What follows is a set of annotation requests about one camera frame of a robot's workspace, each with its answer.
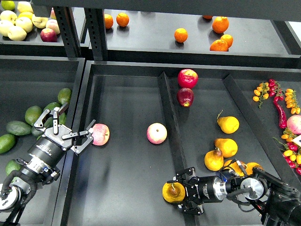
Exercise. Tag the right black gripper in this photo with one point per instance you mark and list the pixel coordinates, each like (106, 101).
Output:
(199, 190)

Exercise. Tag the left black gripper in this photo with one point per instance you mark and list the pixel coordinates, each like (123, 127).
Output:
(52, 145)

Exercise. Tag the yellow pear stem up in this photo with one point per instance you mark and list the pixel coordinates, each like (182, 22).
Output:
(173, 192)

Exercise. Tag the dark green avocado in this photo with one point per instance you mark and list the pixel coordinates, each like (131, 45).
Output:
(12, 165)

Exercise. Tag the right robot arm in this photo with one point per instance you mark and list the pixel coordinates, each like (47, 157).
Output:
(229, 199)

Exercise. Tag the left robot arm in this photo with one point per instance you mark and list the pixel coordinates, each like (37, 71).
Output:
(20, 186)

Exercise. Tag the dark avocado centre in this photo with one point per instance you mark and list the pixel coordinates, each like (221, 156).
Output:
(35, 133)

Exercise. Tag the green avocado upper middle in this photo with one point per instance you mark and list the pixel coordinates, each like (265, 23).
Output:
(52, 105)

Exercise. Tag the green avocado top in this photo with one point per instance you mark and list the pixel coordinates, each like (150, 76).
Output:
(64, 95)

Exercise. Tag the light green avocado round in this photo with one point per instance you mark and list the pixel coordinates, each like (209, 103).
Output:
(32, 114)

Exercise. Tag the yellow pear left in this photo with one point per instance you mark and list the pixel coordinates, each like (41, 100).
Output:
(213, 159)

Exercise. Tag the yellow pear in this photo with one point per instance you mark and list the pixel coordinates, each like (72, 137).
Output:
(228, 124)
(213, 159)
(227, 146)
(250, 166)
(235, 167)

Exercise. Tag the dark avocado left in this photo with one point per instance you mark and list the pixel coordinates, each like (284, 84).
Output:
(18, 128)

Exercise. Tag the yellow pear lower centre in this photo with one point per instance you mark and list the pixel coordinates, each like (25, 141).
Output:
(235, 167)

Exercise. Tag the yellow pear middle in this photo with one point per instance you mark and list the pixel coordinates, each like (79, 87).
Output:
(227, 146)

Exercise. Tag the light green avocado far left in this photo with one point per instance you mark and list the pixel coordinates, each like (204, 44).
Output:
(7, 141)

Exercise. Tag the yellow pear lower right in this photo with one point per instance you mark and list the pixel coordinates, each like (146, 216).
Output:
(250, 166)

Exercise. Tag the yellow pear upper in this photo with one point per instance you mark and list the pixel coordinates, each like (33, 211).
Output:
(228, 124)

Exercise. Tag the black tray divider left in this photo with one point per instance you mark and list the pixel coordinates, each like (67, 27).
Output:
(172, 126)

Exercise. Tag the pink apple left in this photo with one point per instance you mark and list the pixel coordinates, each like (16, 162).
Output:
(101, 134)

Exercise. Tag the pink apple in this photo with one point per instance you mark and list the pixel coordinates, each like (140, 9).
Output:
(101, 134)
(156, 133)

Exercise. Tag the pink apple centre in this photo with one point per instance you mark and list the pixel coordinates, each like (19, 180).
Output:
(156, 133)

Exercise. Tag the black centre tray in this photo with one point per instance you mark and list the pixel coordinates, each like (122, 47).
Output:
(120, 183)

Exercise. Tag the black upper left tray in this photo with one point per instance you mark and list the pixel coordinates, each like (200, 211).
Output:
(32, 46)

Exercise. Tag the dark red apple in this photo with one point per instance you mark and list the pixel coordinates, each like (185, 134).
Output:
(185, 97)

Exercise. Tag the red apple on shelf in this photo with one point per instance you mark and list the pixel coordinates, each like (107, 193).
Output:
(48, 35)

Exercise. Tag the pink peach on shelf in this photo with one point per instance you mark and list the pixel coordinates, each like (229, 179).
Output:
(53, 24)

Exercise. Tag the pale yellow apple front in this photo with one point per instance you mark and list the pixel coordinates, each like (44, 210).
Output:
(17, 33)

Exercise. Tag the yellow apple with stem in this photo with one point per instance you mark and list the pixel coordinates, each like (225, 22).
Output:
(39, 22)

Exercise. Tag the bright red apple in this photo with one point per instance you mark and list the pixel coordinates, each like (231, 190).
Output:
(187, 78)

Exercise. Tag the mixed cherry tomatoes lower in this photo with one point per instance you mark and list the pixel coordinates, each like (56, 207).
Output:
(290, 151)

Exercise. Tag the pale yellow apple middle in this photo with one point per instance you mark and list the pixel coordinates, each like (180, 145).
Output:
(24, 23)

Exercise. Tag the white label card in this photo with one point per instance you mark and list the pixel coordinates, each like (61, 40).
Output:
(297, 140)

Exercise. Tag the green avocado by wall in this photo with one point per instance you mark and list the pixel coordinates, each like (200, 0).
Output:
(62, 119)

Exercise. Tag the black shelf post left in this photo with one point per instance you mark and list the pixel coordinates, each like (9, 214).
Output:
(68, 31)

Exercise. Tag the black shelf post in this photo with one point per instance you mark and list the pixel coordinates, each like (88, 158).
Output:
(68, 31)
(97, 32)

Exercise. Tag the pink fruit behind post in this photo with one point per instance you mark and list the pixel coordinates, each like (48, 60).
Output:
(52, 14)

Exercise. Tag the black shelf post right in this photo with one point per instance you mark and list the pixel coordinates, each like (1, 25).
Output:
(97, 32)

